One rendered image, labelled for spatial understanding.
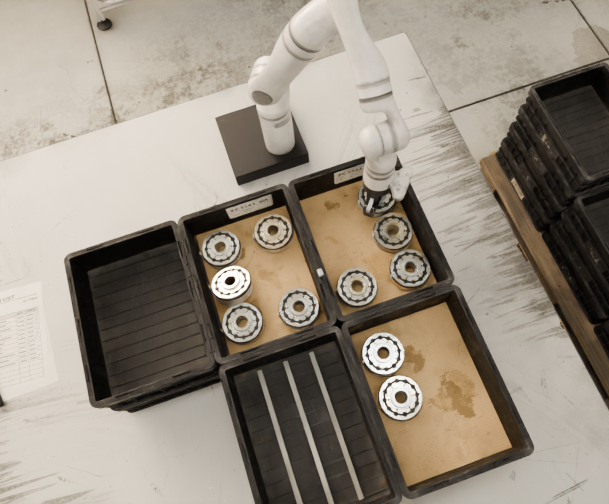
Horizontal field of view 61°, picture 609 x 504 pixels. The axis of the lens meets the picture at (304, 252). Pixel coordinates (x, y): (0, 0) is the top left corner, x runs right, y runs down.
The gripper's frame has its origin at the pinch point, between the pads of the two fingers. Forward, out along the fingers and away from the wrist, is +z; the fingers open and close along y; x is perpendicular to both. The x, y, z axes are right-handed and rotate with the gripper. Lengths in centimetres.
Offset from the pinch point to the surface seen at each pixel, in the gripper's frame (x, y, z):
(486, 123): 26, -100, 87
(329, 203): -12.0, 2.6, 3.9
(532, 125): 38, -68, 38
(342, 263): -2.4, 17.7, 4.0
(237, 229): -32.7, 19.0, 3.8
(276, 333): -11.2, 41.4, 3.9
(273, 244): -20.9, 20.3, 1.0
